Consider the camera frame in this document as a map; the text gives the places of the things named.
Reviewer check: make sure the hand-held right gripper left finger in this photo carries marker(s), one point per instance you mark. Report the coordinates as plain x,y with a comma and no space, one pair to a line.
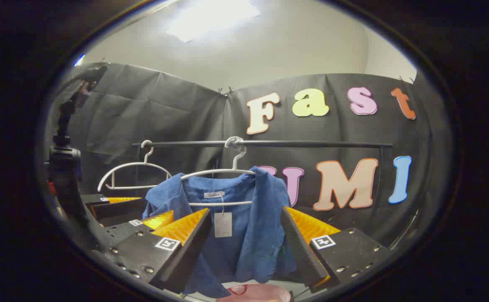
185,251

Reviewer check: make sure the black clothes rack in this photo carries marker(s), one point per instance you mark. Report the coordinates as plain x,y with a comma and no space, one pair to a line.
311,144

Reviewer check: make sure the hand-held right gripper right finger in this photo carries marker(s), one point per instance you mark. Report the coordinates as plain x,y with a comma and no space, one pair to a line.
301,247

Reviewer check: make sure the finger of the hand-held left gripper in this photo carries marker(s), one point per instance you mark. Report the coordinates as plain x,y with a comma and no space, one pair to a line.
120,231
118,209

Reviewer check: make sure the black backdrop cloth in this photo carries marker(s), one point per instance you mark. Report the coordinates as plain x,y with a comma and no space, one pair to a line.
165,117

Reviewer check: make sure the blue shirt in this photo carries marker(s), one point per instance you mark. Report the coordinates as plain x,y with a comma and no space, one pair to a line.
253,235

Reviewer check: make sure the white clothes hanger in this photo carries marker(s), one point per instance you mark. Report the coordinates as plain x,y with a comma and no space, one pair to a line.
215,171
147,157

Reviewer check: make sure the pink laundry hamper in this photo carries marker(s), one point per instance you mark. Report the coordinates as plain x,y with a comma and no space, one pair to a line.
261,293

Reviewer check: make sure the ceiling light panel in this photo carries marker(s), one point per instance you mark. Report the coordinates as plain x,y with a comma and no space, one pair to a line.
211,19

